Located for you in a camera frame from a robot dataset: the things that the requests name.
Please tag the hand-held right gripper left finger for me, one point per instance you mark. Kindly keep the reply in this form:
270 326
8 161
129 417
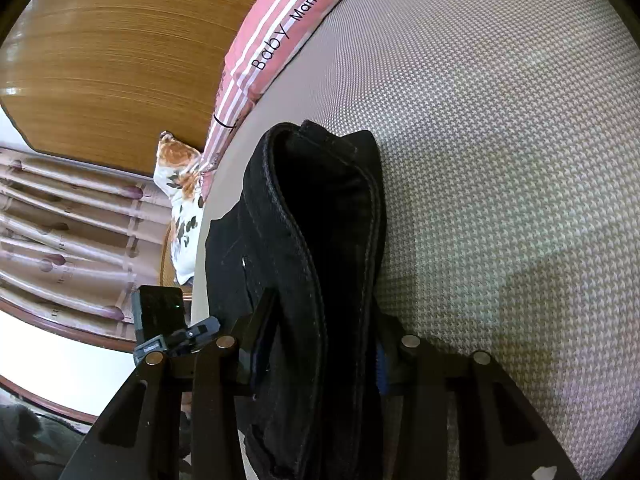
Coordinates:
247 360

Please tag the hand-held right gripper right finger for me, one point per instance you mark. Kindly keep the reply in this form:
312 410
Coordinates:
382 372

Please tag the black pants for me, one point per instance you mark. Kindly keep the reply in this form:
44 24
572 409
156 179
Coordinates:
310 260

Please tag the black phone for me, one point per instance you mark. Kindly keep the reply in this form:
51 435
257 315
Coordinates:
160 310

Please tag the floral pillow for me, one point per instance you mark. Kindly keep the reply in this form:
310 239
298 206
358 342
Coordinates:
182 220

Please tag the pink beige curtain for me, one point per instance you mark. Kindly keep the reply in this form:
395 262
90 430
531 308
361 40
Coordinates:
60 240

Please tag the dark cloth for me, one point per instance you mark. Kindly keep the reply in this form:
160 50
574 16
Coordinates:
30 440

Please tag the beige woven bed mat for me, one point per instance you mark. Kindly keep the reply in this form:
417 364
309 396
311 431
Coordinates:
475 160

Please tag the wooden headboard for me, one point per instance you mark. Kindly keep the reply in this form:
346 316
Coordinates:
125 60

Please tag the pink striped blanket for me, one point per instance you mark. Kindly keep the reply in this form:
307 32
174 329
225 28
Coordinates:
280 35

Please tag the black clamp mount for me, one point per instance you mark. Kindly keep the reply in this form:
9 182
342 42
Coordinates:
192 335

